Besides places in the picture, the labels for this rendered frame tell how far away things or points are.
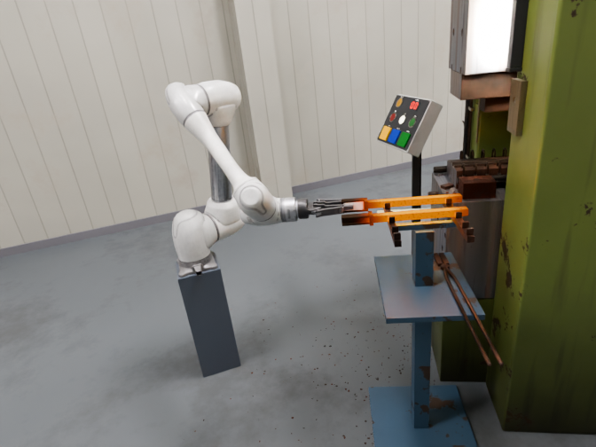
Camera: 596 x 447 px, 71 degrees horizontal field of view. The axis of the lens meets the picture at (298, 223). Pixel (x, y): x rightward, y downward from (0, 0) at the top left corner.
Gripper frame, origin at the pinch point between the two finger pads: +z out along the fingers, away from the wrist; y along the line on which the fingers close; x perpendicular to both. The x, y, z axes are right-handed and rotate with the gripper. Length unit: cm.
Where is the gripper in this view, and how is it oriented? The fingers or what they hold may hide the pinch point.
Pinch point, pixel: (353, 205)
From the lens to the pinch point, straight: 151.4
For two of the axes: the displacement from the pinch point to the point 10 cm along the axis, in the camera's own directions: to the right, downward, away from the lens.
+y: -0.8, 4.2, -9.0
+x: -1.1, -9.1, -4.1
